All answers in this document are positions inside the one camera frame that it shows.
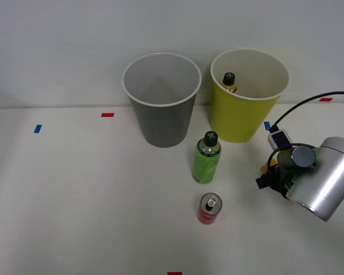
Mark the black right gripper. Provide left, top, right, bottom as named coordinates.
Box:
left=255, top=164, right=298, bottom=199

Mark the green bottle with black cap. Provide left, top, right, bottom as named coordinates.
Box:
left=192, top=131, right=222, bottom=184

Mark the red drink can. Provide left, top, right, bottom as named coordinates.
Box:
left=197, top=192, right=224, bottom=226

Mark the yellow-green plastic waste bin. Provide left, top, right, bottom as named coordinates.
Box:
left=209, top=48, right=291, bottom=144

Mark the yellow bottle with black cap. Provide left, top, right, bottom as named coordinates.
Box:
left=221, top=72, right=238, bottom=95

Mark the grey plastic waste bin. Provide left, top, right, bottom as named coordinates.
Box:
left=122, top=52, right=203, bottom=149

